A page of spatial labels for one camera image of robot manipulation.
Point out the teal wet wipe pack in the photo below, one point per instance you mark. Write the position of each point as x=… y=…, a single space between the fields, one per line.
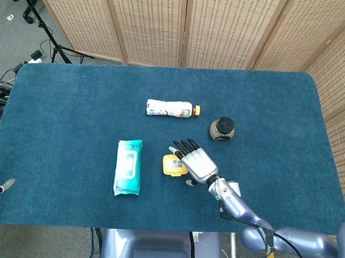
x=127 y=167

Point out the blue-grey robot torso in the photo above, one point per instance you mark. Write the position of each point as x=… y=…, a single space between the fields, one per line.
x=157 y=247

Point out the white-labelled bottle with yellow cap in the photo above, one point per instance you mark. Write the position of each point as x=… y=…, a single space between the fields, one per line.
x=167 y=107

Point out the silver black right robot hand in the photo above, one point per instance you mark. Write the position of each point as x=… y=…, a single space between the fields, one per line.
x=199 y=164

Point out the small white floor scrap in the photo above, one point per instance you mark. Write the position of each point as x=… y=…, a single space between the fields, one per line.
x=10 y=17

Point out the dark blue table cloth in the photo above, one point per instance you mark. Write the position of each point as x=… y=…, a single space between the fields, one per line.
x=77 y=103

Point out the metal table leg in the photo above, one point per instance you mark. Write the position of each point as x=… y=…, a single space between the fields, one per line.
x=233 y=241

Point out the woven wooden folding screen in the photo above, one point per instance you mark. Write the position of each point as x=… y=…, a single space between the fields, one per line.
x=153 y=26

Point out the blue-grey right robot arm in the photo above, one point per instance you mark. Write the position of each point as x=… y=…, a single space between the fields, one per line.
x=237 y=206

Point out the round spice jar black lid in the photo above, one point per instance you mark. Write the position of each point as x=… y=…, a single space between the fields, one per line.
x=225 y=126

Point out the black office chair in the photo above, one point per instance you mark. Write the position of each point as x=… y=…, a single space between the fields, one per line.
x=27 y=16

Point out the green container with yellow lid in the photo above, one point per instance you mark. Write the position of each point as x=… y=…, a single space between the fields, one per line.
x=171 y=165

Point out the black power adapter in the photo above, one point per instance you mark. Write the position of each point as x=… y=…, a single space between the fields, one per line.
x=36 y=54

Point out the black tripod stand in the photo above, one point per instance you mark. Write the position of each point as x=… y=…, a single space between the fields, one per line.
x=55 y=43

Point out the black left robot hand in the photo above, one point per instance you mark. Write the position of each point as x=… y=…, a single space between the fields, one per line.
x=4 y=184

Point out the white power strip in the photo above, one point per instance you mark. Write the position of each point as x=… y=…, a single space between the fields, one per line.
x=34 y=61

